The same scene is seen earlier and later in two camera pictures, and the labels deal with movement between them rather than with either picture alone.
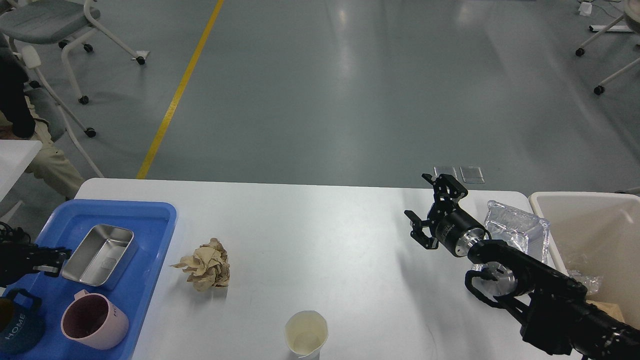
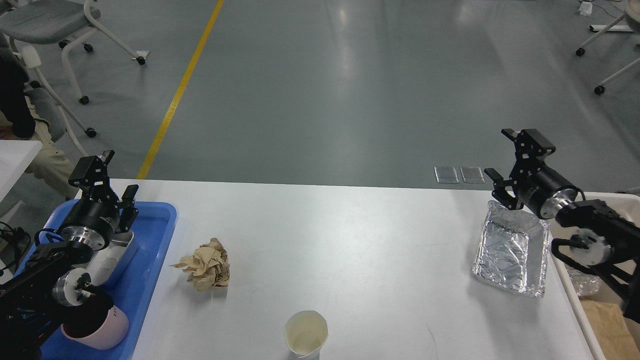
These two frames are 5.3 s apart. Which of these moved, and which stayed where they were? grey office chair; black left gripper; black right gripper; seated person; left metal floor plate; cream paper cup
Moved: black left gripper; black right gripper
Stayed: cream paper cup; seated person; left metal floor plate; grey office chair
